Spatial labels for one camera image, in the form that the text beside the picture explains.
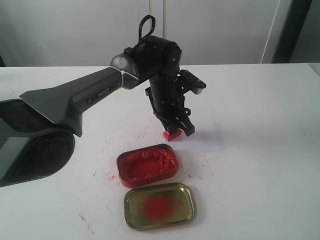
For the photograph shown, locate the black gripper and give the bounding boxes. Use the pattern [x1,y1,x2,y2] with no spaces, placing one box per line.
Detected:
[145,73,195,137]

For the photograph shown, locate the red stamp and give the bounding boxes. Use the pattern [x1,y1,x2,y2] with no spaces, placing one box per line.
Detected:
[163,128,182,142]

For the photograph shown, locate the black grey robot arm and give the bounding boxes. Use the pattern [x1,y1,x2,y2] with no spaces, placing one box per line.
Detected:
[0,36,206,187]

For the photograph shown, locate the red ink tin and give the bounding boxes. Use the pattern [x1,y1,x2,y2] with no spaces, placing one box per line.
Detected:
[116,143,179,189]

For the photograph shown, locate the white paper sheet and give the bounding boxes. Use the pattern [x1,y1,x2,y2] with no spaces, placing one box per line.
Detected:
[164,121,226,153]

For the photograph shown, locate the gold tin lid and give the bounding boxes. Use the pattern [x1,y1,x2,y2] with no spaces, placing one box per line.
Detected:
[123,182,196,231]

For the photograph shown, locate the white cabinet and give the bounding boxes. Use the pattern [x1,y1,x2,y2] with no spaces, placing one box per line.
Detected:
[0,0,290,67]

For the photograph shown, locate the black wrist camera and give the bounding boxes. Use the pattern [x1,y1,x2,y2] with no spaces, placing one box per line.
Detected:
[178,69,207,95]

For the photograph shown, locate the dark vertical post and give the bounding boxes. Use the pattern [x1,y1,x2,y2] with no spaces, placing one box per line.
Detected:
[271,0,313,64]

